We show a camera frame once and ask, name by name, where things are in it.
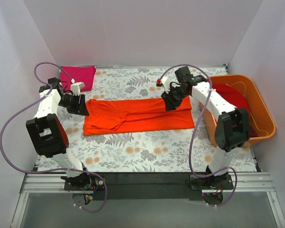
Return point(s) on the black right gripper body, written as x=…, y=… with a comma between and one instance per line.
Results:
x=171, y=99

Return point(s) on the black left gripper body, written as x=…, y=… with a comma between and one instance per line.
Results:
x=76, y=104

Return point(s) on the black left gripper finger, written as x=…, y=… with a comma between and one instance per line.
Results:
x=73, y=109
x=82, y=109

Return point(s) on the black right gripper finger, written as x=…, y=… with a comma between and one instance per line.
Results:
x=175, y=103
x=169, y=106

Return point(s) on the orange t-shirt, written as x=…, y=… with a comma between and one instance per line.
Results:
x=138, y=115

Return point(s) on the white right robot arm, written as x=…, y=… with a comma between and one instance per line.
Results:
x=198, y=87

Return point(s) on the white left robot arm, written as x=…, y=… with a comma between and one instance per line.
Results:
x=48, y=135

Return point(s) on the folded magenta t-shirt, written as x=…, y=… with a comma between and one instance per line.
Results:
x=79, y=74

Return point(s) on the red t-shirt in basket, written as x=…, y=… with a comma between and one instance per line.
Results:
x=232, y=96

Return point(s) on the orange plastic basket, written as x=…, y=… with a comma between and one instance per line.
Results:
x=261, y=107

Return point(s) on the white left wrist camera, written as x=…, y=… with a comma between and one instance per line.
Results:
x=76, y=88

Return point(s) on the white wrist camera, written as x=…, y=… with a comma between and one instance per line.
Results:
x=164, y=82
x=76, y=88

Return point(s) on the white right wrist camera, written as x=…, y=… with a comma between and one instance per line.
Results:
x=164, y=82

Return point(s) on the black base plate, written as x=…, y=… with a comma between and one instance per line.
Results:
x=152, y=185

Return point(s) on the aluminium frame rail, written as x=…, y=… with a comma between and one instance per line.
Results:
x=149, y=200

